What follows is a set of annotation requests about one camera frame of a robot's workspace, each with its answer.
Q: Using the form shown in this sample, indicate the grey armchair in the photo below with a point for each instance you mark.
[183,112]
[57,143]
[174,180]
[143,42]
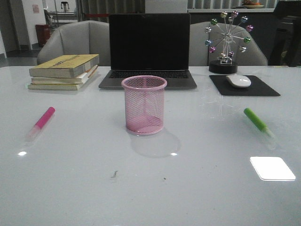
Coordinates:
[204,46]
[87,37]

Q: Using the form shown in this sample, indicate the black mouse pad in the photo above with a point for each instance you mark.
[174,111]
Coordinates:
[258,88]

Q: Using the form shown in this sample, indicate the grey open laptop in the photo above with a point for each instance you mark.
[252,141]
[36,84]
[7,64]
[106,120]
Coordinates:
[150,44]

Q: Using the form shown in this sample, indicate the left grey armchair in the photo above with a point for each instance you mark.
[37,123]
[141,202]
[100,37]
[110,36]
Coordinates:
[87,37]

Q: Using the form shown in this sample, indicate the fruit bowl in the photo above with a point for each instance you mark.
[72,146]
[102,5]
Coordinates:
[249,4]

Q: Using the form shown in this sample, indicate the right grey armchair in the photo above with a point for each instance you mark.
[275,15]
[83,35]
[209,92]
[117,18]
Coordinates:
[204,46]

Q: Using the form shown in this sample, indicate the ferris wheel desk ornament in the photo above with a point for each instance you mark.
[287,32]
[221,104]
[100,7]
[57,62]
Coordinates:
[224,64]

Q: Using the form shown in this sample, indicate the yellow book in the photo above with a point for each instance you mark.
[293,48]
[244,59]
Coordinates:
[55,86]
[65,66]

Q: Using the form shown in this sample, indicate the bottom yellow book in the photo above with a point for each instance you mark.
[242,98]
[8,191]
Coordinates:
[55,86]

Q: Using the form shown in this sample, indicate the pink highlighter pen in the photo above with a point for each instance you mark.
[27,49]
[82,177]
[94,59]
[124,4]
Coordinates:
[38,126]

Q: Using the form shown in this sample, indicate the green highlighter pen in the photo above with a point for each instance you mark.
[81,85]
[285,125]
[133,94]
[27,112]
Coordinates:
[262,127]

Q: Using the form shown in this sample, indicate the middle cream book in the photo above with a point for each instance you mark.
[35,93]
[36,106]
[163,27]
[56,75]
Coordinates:
[81,79]

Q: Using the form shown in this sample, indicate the red bin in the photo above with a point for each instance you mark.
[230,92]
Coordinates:
[43,34]

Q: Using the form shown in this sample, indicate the white computer mouse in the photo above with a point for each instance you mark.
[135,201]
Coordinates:
[238,81]

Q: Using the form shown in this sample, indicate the pink mesh pen holder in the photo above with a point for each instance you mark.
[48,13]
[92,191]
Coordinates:
[144,104]

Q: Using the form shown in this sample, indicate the top yellow book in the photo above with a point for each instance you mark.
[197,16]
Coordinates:
[65,66]

